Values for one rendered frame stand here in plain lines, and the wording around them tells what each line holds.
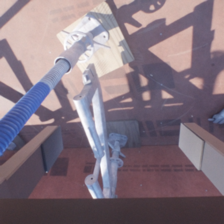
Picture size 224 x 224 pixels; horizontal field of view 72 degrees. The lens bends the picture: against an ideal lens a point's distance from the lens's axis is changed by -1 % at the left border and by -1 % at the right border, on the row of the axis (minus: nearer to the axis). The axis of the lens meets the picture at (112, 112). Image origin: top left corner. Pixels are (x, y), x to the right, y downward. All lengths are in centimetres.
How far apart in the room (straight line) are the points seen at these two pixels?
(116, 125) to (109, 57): 52
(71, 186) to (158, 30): 115
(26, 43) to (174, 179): 124
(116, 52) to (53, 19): 36
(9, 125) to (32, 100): 8
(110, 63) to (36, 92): 60
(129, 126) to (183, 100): 41
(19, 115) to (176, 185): 105
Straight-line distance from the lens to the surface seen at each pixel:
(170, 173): 123
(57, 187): 135
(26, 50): 108
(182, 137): 17
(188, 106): 113
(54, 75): 45
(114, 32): 86
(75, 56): 57
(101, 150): 77
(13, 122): 32
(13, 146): 181
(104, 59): 90
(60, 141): 17
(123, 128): 119
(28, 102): 36
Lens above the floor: 85
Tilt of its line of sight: 50 degrees down
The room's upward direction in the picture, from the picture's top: 169 degrees counter-clockwise
